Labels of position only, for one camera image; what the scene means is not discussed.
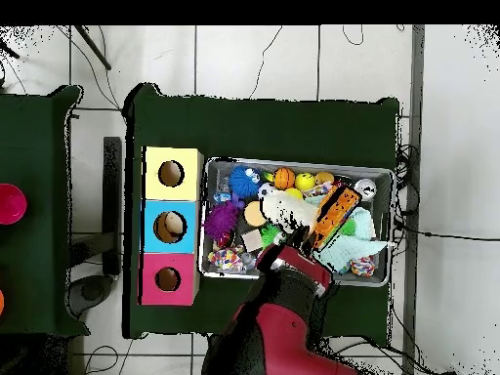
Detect cream muslin cloth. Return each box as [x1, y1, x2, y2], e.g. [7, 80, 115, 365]
[259, 190, 320, 235]

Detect orange plastic toy block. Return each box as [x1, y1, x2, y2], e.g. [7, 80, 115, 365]
[311, 185, 363, 252]

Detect clear mesh bin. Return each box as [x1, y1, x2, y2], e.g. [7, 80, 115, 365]
[197, 155, 396, 289]

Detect wooden box with three holes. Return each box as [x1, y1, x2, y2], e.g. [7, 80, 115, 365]
[138, 146, 205, 307]

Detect mint green muslin cloth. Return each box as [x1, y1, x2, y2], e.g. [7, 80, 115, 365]
[312, 194, 392, 275]

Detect orange round sponge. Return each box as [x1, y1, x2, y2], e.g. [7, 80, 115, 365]
[242, 200, 268, 228]

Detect yellow smiley ball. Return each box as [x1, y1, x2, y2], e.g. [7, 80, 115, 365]
[294, 172, 316, 192]

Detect orange toy basketball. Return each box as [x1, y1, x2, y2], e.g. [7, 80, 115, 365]
[272, 167, 297, 191]

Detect purple spiky ball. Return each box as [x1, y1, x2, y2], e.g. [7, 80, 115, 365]
[203, 200, 240, 242]

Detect silver drink can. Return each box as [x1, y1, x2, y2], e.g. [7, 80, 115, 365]
[354, 178, 378, 202]

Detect blue fuzzy ball with eyes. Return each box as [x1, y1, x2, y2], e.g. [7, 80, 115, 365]
[228, 164, 262, 198]

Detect dark green tablecloth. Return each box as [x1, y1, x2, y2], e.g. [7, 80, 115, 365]
[0, 84, 92, 338]
[122, 82, 400, 340]

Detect black stand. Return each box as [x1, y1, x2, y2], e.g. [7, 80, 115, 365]
[102, 136, 123, 276]

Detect pink ball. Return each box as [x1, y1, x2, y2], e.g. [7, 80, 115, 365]
[0, 183, 28, 227]

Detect black rod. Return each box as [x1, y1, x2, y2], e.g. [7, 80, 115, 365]
[73, 24, 112, 71]

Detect black cable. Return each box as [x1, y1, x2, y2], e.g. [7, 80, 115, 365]
[394, 222, 500, 242]

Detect grey metal rail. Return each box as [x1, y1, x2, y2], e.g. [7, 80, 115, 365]
[401, 24, 426, 375]

